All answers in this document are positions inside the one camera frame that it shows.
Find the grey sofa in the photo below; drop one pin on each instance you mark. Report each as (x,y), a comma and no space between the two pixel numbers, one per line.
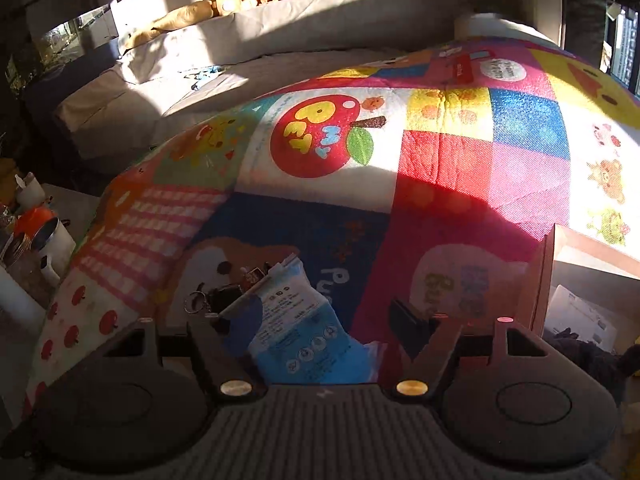
(280,35)

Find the white metal-rimmed canister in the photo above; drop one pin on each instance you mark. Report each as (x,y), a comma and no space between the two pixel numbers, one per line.
(55,250)

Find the small blue cloth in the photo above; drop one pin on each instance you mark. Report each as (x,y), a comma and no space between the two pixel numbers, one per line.
(202,76)

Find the white printed paper sheet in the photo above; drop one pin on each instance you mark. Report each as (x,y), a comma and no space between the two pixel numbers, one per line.
(580,315)

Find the orange round object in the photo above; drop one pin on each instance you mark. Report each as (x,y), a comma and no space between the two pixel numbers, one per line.
(34,220)

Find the blue tissue packet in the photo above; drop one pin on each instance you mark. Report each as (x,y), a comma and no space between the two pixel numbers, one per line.
(300,330)

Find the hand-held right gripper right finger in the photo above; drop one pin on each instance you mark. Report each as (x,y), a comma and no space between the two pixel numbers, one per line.
(407,325)

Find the dark curtain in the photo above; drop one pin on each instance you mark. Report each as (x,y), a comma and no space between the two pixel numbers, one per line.
(585,5)

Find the colourful printed play mat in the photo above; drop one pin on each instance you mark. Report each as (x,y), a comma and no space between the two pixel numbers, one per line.
(400,185)

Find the pink cardboard box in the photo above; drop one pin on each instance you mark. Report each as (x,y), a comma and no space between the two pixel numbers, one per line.
(542,270)

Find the glass window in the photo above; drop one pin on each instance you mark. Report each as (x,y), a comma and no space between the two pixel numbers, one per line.
(625,45)

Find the white bottle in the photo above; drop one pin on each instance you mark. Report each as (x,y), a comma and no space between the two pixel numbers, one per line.
(31,192)

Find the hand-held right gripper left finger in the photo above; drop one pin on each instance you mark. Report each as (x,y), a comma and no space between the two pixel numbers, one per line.
(241,322)

